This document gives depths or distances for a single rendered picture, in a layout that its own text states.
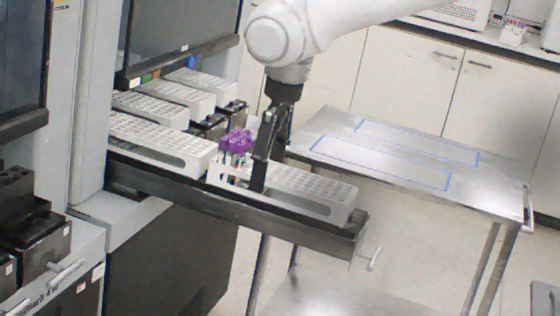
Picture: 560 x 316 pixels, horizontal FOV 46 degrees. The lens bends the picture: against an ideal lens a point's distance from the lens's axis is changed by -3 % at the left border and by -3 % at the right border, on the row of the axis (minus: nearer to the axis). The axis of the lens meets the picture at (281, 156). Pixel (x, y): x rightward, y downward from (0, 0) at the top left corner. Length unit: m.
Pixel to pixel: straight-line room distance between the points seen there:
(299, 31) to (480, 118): 2.63
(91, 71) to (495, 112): 2.64
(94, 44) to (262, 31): 0.37
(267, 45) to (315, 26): 0.09
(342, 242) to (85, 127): 0.55
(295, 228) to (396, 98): 2.38
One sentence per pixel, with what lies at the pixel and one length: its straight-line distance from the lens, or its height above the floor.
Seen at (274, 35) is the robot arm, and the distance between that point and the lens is 1.08.
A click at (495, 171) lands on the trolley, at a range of 1.88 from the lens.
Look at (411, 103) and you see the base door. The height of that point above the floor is 0.46.
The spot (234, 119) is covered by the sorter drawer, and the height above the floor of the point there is 0.79.
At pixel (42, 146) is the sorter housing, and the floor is 0.91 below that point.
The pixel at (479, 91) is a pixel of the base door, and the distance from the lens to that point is 3.62.
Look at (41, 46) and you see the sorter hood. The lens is 1.16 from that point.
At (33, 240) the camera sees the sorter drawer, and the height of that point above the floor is 0.81.
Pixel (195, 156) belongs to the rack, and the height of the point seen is 0.86.
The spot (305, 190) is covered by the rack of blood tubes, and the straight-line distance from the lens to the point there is 1.36.
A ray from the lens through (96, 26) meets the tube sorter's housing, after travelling 1.31.
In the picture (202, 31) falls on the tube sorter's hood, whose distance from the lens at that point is 1.72.
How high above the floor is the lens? 1.42
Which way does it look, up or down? 22 degrees down
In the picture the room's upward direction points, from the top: 12 degrees clockwise
